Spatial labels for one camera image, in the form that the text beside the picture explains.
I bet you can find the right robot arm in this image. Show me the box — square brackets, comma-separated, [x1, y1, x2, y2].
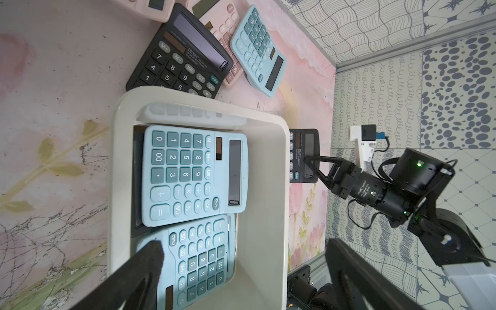
[304, 149, 495, 309]

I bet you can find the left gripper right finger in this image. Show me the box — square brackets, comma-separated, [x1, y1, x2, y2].
[325, 239, 422, 309]

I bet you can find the black calculator back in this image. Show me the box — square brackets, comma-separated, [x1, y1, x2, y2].
[289, 129, 320, 183]

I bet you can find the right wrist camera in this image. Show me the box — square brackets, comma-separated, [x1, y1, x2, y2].
[349, 124, 390, 170]

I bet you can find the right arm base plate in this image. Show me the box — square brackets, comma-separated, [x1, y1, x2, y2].
[286, 265, 336, 309]

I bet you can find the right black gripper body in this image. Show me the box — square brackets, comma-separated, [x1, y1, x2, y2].
[327, 149, 488, 267]

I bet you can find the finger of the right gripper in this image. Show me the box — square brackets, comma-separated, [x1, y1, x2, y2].
[304, 156, 345, 182]

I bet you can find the white plastic storage box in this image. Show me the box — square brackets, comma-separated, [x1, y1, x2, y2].
[107, 87, 289, 309]

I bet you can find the pink calculator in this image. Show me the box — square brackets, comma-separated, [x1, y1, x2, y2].
[114, 0, 176, 23]
[184, 0, 244, 87]

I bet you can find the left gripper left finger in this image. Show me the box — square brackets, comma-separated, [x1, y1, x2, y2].
[72, 241, 164, 309]

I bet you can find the small black calculator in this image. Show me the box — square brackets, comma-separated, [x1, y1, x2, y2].
[125, 3, 235, 99]

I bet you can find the small blue calculator back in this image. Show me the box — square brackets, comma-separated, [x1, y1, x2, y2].
[230, 5, 287, 98]

